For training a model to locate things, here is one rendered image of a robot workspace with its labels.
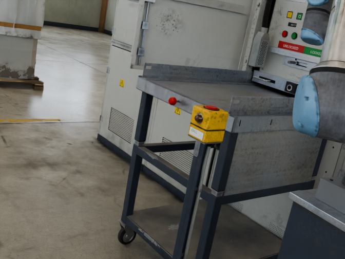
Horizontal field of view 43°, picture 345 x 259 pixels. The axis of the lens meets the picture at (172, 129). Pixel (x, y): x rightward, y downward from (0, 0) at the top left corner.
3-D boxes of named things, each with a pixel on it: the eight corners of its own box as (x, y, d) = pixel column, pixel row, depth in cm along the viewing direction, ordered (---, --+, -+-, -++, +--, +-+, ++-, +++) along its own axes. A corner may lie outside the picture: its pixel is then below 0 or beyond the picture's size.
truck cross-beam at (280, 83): (338, 109, 197) (342, 96, 196) (251, 80, 237) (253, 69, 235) (344, 109, 200) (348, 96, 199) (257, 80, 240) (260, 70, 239)
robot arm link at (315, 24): (331, 43, 165) (339, 12, 165) (301, 37, 166) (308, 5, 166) (325, 49, 174) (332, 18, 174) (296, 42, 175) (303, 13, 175)
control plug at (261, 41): (254, 67, 222) (262, 32, 218) (247, 65, 226) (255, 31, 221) (264, 68, 227) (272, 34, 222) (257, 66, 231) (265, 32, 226)
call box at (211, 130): (203, 144, 129) (210, 111, 127) (186, 135, 135) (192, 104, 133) (222, 143, 134) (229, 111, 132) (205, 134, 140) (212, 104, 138)
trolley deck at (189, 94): (231, 133, 152) (235, 116, 150) (136, 88, 198) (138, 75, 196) (338, 128, 194) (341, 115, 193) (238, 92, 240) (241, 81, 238)
